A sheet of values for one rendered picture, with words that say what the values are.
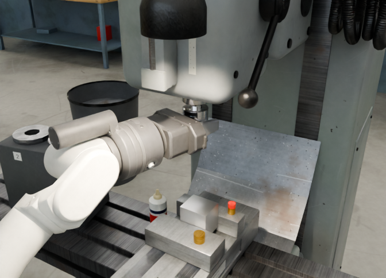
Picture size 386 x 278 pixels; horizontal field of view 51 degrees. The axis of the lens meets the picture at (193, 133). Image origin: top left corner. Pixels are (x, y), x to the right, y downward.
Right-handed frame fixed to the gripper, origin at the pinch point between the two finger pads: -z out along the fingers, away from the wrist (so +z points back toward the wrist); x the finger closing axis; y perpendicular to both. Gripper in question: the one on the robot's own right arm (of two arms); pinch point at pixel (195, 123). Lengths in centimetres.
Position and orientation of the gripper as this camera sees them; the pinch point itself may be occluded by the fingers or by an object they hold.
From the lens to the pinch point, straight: 74.7
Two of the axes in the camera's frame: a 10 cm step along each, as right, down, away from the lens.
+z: -7.3, 2.8, -6.2
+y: -0.1, 9.1, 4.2
